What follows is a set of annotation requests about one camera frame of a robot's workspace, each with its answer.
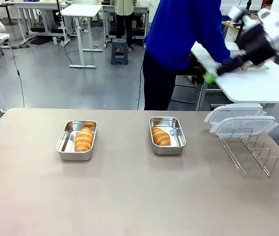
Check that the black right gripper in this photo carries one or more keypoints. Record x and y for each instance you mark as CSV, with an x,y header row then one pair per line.
x,y
256,45

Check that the steel rectangular container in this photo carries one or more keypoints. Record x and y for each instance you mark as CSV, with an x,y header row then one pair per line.
x,y
67,140
177,132

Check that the golden croissant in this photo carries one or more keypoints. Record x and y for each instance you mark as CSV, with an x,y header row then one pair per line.
x,y
161,137
83,140

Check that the person's blue-sleeved right forearm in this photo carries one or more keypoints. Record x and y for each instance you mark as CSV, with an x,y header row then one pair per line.
x,y
221,46

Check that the person's right hand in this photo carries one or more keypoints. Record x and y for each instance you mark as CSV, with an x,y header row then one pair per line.
x,y
259,66

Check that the white side table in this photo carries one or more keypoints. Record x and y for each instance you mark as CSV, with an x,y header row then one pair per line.
x,y
252,86

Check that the clear plastic container lid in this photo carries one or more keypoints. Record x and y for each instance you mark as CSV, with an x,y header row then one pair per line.
x,y
235,111
245,125

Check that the person in blue sweater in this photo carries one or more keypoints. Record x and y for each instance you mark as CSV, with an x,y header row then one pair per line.
x,y
178,37

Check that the white cup on floor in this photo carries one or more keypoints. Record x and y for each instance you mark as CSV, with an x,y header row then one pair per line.
x,y
54,40

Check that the long white workbench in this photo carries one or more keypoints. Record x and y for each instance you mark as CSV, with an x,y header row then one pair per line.
x,y
38,5

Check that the white desk behind person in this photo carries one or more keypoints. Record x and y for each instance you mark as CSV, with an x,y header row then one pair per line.
x,y
139,7

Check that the grey plastic step stool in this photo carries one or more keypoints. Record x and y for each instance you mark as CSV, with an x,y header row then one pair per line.
x,y
119,52

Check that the background person in beige top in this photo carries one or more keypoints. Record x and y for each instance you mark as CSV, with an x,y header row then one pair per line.
x,y
124,14

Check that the white standing desk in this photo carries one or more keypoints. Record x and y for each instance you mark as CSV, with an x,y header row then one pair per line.
x,y
83,11

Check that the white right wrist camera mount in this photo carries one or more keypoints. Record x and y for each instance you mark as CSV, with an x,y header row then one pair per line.
x,y
242,17

